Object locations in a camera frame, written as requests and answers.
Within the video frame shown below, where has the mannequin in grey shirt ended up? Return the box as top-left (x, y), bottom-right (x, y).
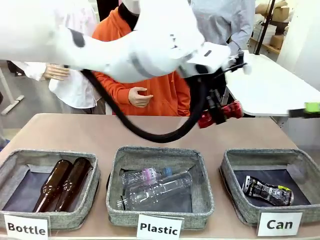
top-left (190, 0), bottom-right (256, 54)

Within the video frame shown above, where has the stack of white boxes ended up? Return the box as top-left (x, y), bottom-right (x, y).
top-left (257, 22), bottom-right (278, 44)

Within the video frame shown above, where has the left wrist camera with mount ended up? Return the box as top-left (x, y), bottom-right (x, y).
top-left (226, 51), bottom-right (252, 76)

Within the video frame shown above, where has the white Plastic label card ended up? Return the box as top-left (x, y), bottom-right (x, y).
top-left (136, 214), bottom-right (184, 240)

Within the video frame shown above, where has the large clear plastic bottle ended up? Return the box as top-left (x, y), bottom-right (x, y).
top-left (116, 169), bottom-right (194, 211)

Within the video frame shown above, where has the black stand pole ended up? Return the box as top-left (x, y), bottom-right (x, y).
top-left (253, 0), bottom-right (276, 56)

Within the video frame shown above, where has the grey basket labelled Can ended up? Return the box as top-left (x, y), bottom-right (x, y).
top-left (219, 148), bottom-right (320, 226)

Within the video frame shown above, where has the crushed red can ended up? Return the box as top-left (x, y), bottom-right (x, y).
top-left (197, 99), bottom-right (244, 130)

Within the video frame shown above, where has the open cardboard box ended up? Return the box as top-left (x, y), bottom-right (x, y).
top-left (271, 6), bottom-right (291, 23)

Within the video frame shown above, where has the beige mannequin hand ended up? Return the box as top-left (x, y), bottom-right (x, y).
top-left (44, 63), bottom-right (71, 82)

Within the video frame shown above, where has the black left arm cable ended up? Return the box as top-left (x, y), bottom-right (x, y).
top-left (79, 68), bottom-right (209, 145)

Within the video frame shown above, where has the crushed black can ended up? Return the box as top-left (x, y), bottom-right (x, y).
top-left (242, 174), bottom-right (295, 207)

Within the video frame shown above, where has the mannequin in white shirt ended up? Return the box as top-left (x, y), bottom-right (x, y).
top-left (10, 4), bottom-right (106, 110)

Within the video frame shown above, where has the person's right hand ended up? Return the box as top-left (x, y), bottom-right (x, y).
top-left (128, 86), bottom-right (155, 109)

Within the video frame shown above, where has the small closed cardboard box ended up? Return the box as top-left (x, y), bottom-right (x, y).
top-left (269, 34), bottom-right (285, 50)

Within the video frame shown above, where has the white desk leg frame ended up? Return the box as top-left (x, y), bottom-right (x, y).
top-left (0, 67), bottom-right (25, 116)

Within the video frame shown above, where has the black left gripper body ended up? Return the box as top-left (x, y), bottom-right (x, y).
top-left (205, 70), bottom-right (228, 100)

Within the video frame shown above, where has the grey basket labelled Plastic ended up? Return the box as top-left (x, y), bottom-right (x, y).
top-left (105, 145), bottom-right (216, 230)

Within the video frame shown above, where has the person's right forearm orange sleeve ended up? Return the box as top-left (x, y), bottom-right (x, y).
top-left (94, 72), bottom-right (133, 105)

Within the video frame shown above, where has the person in orange hoodie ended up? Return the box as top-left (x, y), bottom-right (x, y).
top-left (91, 6), bottom-right (192, 118)

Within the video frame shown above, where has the white background table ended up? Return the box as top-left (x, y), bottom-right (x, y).
top-left (224, 49), bottom-right (320, 129)

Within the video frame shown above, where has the small blue-capped plastic bottle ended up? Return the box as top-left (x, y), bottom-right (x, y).
top-left (120, 166), bottom-right (174, 187)

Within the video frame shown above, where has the brown glass bottle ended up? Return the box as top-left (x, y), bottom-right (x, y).
top-left (53, 157), bottom-right (93, 213)
top-left (32, 159), bottom-right (74, 214)

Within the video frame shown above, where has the white Can label card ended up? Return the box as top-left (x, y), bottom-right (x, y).
top-left (257, 212), bottom-right (303, 237)

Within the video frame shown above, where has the white Bottle label card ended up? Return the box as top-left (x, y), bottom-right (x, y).
top-left (3, 213), bottom-right (50, 239)

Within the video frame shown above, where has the grey basket labelled Bottle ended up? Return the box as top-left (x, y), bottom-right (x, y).
top-left (0, 149), bottom-right (101, 231)

